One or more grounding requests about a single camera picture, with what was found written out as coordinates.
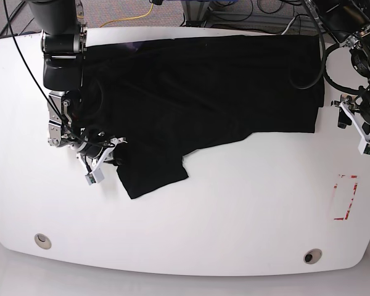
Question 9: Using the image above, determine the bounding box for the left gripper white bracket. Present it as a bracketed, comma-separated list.
[331, 93, 370, 142]

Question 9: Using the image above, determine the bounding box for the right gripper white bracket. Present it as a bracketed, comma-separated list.
[75, 138, 129, 175]

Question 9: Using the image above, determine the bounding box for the black t-shirt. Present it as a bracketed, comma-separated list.
[91, 35, 324, 199]

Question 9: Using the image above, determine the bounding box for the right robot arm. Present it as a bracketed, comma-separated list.
[28, 1, 125, 176]

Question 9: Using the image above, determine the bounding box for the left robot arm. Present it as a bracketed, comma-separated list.
[300, 1, 370, 155]

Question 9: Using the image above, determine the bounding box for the red tape rectangle marking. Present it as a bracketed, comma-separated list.
[329, 175, 359, 221]

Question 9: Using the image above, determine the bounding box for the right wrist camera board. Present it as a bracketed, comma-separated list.
[85, 168, 104, 185]

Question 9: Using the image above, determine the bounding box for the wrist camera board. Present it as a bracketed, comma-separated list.
[85, 168, 104, 185]
[358, 139, 370, 156]

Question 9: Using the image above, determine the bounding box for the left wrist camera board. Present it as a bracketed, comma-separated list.
[358, 139, 370, 156]

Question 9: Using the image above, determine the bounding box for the white cable on floor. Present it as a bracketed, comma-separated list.
[279, 14, 306, 36]

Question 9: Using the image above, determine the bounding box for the left table cable grommet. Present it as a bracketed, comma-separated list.
[35, 234, 52, 250]

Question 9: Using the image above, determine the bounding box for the table cable grommet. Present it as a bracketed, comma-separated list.
[303, 249, 323, 265]
[35, 234, 52, 250]

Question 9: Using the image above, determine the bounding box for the right table cable grommet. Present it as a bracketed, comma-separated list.
[303, 249, 323, 265]

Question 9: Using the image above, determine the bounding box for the yellow cable on floor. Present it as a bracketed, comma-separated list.
[99, 2, 157, 28]

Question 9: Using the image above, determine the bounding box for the aluminium frame stand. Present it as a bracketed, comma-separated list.
[181, 1, 210, 27]

